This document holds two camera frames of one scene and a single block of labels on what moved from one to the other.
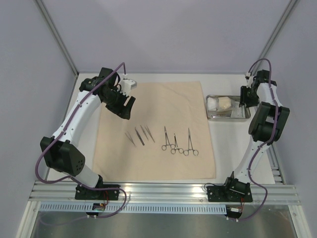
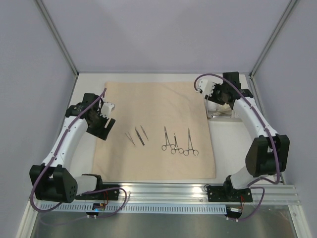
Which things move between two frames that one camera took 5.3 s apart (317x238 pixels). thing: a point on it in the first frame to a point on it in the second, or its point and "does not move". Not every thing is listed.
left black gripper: (122, 110) to (102, 132)
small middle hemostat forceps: (173, 150) does not move
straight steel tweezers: (144, 132) does not move
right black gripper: (247, 95) to (218, 94)
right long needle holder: (186, 152) does not move
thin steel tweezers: (131, 139) does not move
